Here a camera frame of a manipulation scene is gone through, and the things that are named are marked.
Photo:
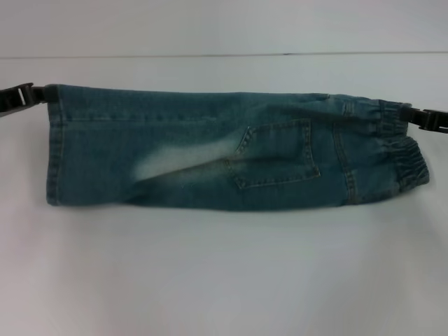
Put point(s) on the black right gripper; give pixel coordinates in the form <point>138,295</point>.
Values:
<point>435,120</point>

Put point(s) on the blue denim shorts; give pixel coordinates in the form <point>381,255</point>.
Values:
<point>227,154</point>

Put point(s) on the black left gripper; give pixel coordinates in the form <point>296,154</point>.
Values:
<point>14,99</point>

